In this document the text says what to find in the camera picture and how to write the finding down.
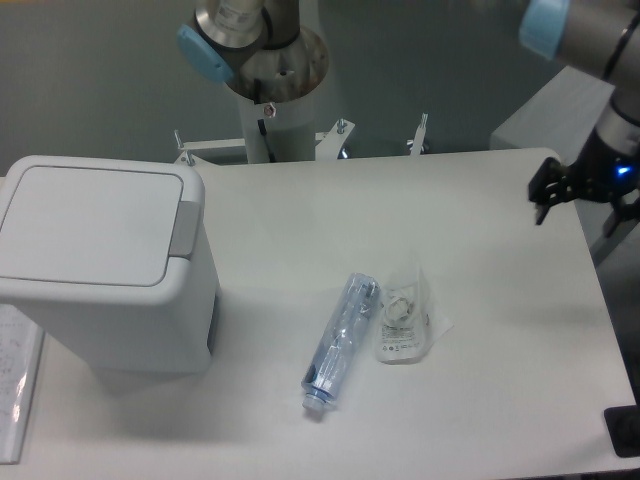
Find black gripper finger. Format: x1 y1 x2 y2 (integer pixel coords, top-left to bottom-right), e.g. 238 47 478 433
603 193 639 237
527 157 585 225

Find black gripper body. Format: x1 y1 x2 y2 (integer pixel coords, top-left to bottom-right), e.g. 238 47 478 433
569 129 639 203

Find white plastic trash can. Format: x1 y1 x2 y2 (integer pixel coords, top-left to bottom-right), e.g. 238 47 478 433
1 155 219 374

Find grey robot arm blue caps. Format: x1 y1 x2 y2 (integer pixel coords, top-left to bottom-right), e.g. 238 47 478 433
177 1 639 238

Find white cabinet box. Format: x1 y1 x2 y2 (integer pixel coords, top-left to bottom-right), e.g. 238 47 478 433
489 67 639 265

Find clear plastic wrapper bag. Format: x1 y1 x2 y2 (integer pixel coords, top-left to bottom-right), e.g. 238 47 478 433
373 263 453 365

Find black table clamp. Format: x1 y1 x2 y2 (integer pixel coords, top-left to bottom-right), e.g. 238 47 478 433
604 405 639 458

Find crushed clear plastic bottle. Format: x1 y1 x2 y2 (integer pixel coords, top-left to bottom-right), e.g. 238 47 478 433
301 273 381 414

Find laminated paper sheet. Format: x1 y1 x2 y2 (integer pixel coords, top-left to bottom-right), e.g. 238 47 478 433
1 304 44 465

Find white metal base frame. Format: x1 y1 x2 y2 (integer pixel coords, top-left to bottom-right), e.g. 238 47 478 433
174 113 430 166

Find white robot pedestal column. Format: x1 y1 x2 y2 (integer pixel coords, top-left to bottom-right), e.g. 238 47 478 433
237 80 316 164

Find black cable on pedestal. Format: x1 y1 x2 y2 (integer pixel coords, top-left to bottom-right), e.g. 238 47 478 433
253 78 277 164

